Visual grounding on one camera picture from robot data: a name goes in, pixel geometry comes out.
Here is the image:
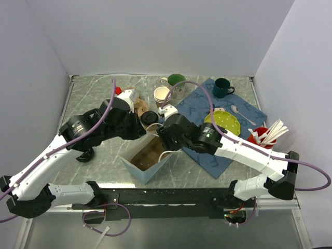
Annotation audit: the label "silver spoon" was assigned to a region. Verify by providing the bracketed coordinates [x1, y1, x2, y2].
[231, 105, 256, 126]

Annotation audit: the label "stack of brown paper cups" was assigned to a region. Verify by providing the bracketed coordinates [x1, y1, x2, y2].
[154, 87, 171, 108]

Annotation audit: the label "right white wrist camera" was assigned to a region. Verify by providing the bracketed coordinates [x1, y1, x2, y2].
[158, 104, 178, 121]

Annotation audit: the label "black plastic cup lid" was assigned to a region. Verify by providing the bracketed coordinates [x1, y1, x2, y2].
[141, 110, 159, 127]

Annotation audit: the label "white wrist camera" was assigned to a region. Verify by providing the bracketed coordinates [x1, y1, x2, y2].
[158, 104, 178, 121]
[117, 88, 139, 111]

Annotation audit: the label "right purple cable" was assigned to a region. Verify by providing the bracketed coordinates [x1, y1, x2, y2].
[160, 80, 332, 227]

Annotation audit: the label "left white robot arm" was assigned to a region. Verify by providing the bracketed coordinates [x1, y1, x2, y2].
[1, 97, 146, 218]

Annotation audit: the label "brown paper cup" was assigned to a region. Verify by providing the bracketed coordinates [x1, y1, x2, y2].
[146, 123, 160, 132]

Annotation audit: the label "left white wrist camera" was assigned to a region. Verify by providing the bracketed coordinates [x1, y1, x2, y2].
[117, 88, 139, 111]

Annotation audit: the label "light blue paper bag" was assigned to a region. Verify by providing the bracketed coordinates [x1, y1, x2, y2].
[120, 123, 174, 185]

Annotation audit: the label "white paper-wrapped straws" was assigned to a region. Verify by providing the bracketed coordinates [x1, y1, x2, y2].
[264, 120, 289, 143]

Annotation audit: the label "dark green mug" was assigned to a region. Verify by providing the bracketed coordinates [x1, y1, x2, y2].
[212, 78, 235, 98]

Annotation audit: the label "purple cable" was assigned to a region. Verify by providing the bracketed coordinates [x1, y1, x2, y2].
[0, 77, 132, 236]
[160, 80, 332, 227]

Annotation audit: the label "black lid stack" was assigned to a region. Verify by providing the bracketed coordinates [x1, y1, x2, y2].
[76, 148, 94, 163]

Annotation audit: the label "blue alphabet cloth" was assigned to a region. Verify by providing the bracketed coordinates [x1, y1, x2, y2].
[175, 79, 267, 179]

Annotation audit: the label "brown pulp cup carrier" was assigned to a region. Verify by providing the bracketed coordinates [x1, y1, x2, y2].
[130, 135, 165, 171]

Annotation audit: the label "white mug green interior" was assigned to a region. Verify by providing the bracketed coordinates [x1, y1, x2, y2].
[159, 74, 186, 99]

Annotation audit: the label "yellow dotted plate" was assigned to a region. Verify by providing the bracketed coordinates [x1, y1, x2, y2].
[213, 110, 241, 136]

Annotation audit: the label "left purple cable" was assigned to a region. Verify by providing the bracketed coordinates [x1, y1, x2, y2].
[0, 77, 132, 236]

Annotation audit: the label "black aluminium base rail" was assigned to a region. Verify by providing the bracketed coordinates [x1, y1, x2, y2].
[25, 186, 301, 221]

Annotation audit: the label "red cup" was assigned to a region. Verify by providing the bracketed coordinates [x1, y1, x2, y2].
[247, 127, 276, 149]

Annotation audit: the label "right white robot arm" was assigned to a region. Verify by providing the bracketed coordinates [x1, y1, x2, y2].
[157, 114, 298, 207]

